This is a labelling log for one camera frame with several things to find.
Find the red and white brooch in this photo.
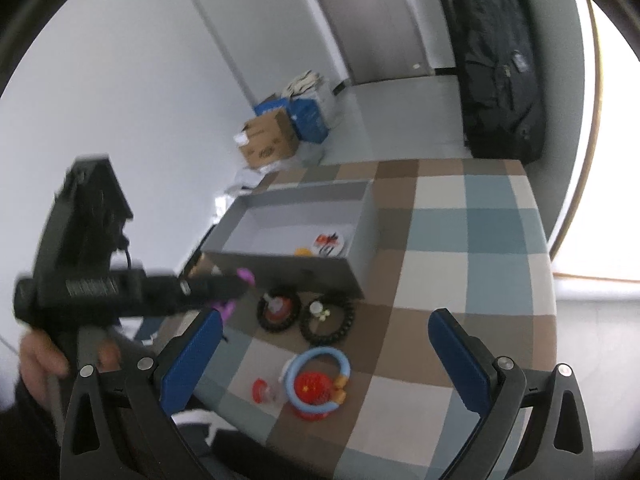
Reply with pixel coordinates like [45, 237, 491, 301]
[265, 296, 294, 324]

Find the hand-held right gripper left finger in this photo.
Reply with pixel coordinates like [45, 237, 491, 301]
[59, 307, 223, 480]

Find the checkered tablecloth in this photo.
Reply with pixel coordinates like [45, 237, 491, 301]
[155, 159, 559, 480]

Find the black backpack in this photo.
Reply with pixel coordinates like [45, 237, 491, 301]
[451, 0, 547, 164]

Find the white box with cream bag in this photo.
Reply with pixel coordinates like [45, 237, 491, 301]
[281, 70, 342, 127]

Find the grey door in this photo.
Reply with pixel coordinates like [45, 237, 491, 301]
[300, 0, 437, 87]

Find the person's left hand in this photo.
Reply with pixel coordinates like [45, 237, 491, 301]
[19, 333, 123, 382]

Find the grey cardboard box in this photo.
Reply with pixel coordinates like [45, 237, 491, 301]
[200, 179, 380, 301]

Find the small white plastic bag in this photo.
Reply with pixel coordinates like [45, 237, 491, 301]
[212, 192, 237, 222]

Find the brown cardboard box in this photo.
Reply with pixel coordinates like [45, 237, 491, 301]
[238, 108, 300, 168]

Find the small red round brooch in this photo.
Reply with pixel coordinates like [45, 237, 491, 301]
[251, 377, 282, 406]

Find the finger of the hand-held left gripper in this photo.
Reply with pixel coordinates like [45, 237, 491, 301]
[145, 271, 249, 317]

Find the round white sticker toy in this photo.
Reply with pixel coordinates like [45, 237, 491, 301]
[310, 230, 347, 257]

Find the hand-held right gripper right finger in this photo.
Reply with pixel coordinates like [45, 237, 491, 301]
[428, 308, 596, 480]

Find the black cable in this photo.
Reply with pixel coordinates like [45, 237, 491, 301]
[113, 232, 134, 274]

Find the black bead bracelet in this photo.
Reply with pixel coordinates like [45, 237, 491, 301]
[299, 296, 355, 346]
[256, 286, 301, 334]

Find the purple bracelet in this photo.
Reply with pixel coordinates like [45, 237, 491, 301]
[212, 268, 257, 322]

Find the blue cardboard box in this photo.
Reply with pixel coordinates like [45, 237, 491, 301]
[253, 95, 331, 144]

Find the blue ring bracelet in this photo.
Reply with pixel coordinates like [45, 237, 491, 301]
[283, 348, 351, 412]

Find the large white plastic bag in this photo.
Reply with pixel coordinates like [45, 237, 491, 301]
[234, 167, 267, 194]

